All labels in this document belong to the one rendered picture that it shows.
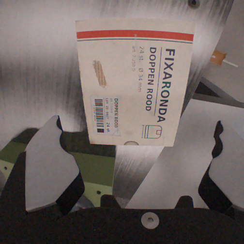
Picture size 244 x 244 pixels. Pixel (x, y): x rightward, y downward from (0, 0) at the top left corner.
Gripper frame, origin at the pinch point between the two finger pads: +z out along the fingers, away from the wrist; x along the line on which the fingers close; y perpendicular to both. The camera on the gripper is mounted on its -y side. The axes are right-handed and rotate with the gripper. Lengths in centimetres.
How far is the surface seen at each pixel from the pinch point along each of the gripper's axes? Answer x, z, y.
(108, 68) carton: -3.2, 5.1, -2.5
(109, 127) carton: -3.4, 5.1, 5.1
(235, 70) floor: 81, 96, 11
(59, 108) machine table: -14.4, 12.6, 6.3
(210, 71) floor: 60, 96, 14
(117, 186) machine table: -3.5, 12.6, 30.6
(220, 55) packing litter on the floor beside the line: 64, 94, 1
